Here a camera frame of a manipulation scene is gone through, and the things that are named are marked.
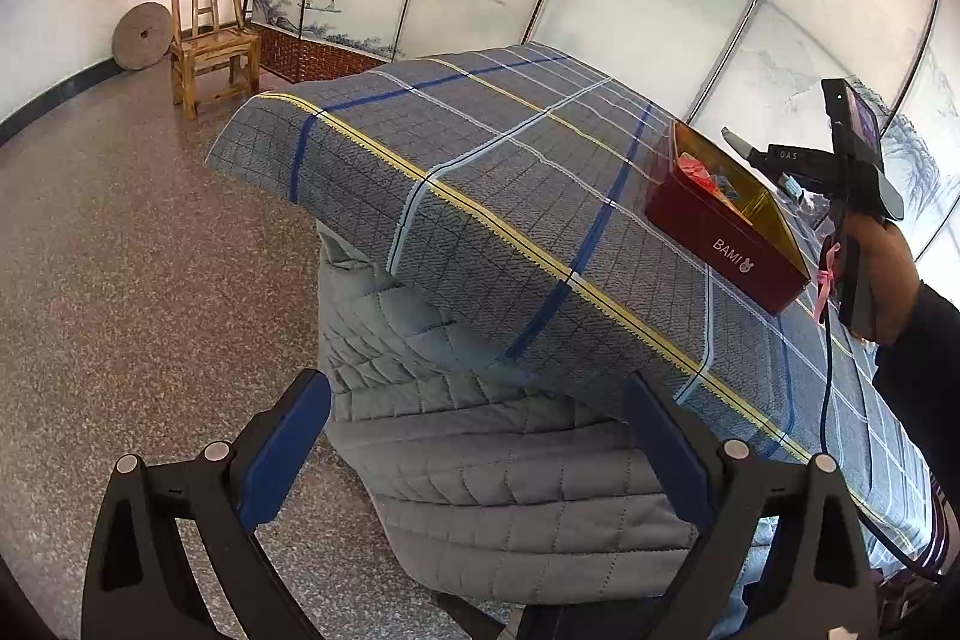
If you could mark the dark wooden chair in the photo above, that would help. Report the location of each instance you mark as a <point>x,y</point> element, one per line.
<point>946,527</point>

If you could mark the grey plaid tablecloth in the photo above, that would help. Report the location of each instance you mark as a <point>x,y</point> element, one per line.
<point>487,160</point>

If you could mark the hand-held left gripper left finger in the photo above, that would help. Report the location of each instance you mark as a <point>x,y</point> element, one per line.
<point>281,460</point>

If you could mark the person's right hand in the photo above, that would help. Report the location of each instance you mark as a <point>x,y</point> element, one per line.
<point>892,280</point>

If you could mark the grey quilted table cover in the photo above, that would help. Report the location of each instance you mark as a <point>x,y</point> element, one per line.
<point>487,482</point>

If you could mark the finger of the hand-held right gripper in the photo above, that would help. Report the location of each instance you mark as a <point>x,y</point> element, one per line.
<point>741,144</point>

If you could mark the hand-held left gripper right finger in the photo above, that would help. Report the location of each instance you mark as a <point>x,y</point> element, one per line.
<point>675,452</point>

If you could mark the red tin box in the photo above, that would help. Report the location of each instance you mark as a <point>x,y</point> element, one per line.
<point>720,250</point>

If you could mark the round stone millstone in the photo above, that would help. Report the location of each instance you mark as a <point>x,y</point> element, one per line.
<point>142,34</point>

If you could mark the small wooden chair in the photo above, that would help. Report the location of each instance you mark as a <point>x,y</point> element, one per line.
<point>217,44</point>

